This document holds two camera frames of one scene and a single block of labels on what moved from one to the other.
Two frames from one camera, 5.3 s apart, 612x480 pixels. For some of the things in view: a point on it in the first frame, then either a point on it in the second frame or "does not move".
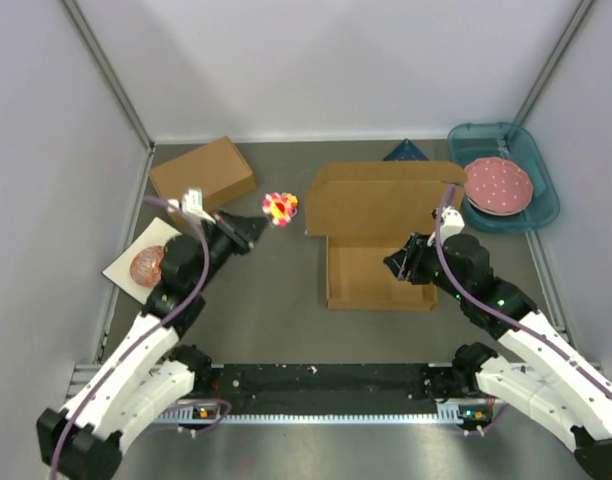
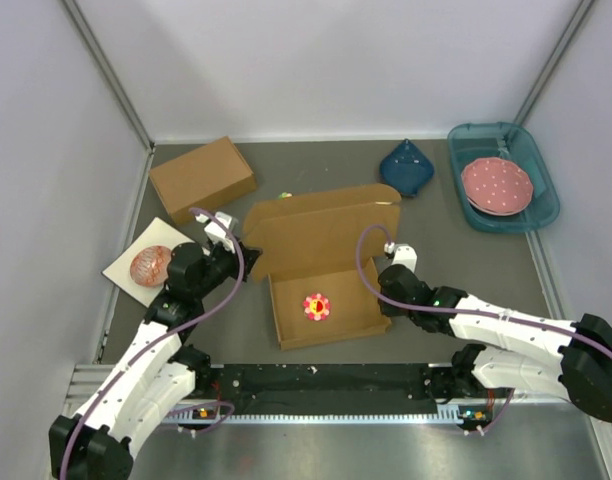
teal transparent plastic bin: (502, 140) does not move
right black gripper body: (431, 274) -> (395, 309)
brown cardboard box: (366, 210) -> (306, 243)
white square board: (119, 271) does not move
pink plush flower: (276, 208) -> (316, 307)
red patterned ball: (145, 266) does not move
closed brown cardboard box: (218, 170) does not move
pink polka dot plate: (498, 186) does not move
